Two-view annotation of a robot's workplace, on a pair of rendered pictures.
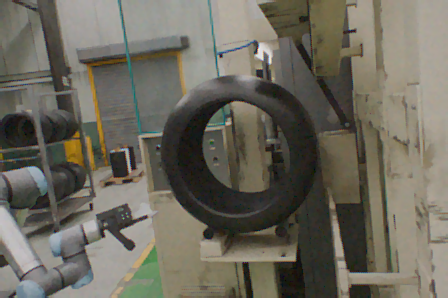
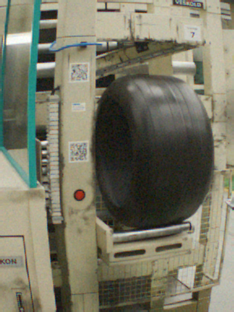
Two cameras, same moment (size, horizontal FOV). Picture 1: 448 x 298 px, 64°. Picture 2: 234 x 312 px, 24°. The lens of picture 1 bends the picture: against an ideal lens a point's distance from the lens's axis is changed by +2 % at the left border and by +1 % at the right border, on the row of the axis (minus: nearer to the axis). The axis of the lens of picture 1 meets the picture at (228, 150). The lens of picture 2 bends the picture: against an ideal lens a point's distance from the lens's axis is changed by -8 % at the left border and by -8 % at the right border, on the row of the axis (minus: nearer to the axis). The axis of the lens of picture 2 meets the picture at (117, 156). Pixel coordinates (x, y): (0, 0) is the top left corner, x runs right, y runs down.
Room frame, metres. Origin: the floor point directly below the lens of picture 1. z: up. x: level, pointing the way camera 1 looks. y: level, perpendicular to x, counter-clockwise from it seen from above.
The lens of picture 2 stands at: (2.77, 1.70, 1.60)
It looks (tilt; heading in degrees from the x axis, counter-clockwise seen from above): 11 degrees down; 235
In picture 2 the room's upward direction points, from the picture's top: straight up
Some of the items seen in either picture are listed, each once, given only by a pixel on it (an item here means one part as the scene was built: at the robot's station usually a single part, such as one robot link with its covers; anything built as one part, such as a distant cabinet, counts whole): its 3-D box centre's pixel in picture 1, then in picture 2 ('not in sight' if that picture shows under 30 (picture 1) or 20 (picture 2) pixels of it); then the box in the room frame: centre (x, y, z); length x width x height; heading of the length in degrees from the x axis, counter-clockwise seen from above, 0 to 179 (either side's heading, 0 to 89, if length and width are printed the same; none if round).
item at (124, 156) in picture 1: (122, 163); not in sight; (8.07, 2.43, 0.38); 1.20 x 0.80 x 0.76; 3
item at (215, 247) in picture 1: (221, 233); (148, 247); (1.50, 0.07, 0.83); 0.36 x 0.09 x 0.06; 165
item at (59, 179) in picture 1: (47, 157); not in sight; (5.06, 2.55, 0.96); 1.36 x 0.71 x 1.92; 175
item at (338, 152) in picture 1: (338, 165); (57, 171); (1.58, -0.48, 1.05); 0.20 x 0.15 x 0.30; 165
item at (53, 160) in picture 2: not in sight; (54, 159); (1.80, -0.10, 1.19); 0.05 x 0.04 x 0.48; 75
